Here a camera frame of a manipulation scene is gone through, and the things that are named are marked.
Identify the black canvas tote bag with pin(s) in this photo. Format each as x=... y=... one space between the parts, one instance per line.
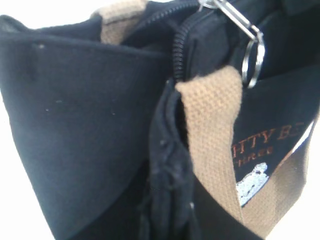
x=178 y=120

